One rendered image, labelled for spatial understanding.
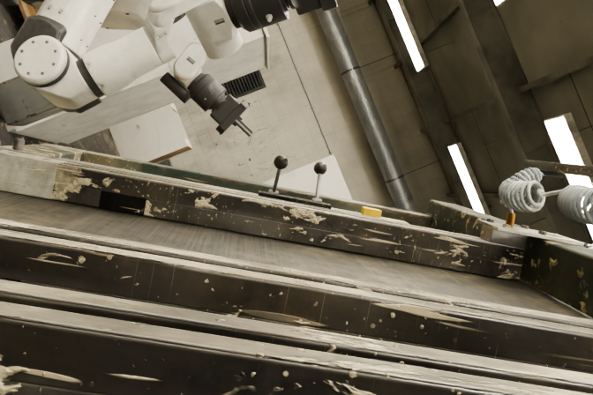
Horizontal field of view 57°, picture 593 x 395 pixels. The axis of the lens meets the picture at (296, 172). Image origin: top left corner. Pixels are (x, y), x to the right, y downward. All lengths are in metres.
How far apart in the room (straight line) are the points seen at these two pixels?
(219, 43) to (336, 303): 0.53
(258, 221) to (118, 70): 0.40
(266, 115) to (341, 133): 1.33
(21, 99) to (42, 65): 0.86
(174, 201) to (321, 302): 0.63
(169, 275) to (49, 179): 0.67
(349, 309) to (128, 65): 0.54
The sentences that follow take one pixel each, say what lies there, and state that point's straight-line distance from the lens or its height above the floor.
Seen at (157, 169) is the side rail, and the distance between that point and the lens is 1.71.
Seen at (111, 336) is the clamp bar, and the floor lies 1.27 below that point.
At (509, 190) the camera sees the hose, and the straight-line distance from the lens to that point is 1.20.
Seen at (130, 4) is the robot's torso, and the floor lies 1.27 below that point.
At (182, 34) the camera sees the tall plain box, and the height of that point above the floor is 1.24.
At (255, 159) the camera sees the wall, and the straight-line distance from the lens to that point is 9.38.
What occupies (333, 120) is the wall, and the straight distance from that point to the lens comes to 9.50.
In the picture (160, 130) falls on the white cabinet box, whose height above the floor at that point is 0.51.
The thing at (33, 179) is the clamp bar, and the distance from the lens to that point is 1.15.
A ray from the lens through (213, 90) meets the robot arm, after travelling 1.58.
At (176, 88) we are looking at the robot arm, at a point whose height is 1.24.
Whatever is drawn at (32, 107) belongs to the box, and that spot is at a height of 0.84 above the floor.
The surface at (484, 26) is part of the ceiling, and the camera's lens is 6.29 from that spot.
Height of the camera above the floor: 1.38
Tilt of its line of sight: 3 degrees up
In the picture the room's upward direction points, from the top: 68 degrees clockwise
